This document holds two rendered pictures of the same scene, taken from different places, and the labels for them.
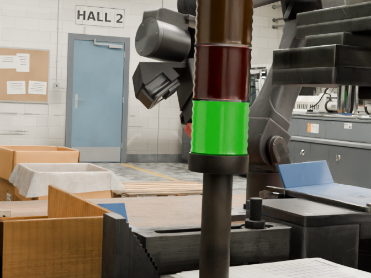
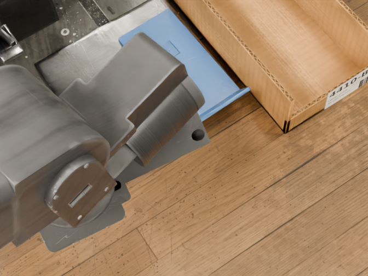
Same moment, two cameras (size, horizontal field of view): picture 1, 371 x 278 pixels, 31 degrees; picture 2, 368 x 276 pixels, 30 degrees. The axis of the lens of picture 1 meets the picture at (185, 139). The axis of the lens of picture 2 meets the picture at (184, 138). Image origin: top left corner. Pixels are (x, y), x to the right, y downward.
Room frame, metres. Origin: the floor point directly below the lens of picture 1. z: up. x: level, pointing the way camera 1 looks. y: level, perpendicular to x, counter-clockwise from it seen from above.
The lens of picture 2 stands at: (1.20, 0.06, 1.56)
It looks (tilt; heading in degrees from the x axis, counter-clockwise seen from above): 63 degrees down; 179
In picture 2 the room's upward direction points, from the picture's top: 6 degrees counter-clockwise
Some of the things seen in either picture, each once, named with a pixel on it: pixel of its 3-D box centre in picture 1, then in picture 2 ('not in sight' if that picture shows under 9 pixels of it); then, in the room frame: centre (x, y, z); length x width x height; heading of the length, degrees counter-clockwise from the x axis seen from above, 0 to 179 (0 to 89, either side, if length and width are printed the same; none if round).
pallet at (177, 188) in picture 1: (162, 193); not in sight; (7.53, 0.23, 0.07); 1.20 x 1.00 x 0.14; 116
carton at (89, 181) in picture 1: (64, 206); not in sight; (4.32, 0.76, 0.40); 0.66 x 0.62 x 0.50; 25
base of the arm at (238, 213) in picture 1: (264, 191); not in sight; (1.12, -0.14, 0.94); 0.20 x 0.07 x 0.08; 117
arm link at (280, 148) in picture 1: (264, 153); not in sight; (1.12, -0.13, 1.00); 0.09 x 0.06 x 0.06; 40
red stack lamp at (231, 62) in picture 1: (222, 73); not in sight; (0.45, -0.02, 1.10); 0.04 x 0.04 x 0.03
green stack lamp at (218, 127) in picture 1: (220, 127); not in sight; (0.45, -0.02, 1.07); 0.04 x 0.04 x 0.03
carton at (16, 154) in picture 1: (36, 187); not in sight; (4.87, 1.06, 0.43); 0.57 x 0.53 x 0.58; 28
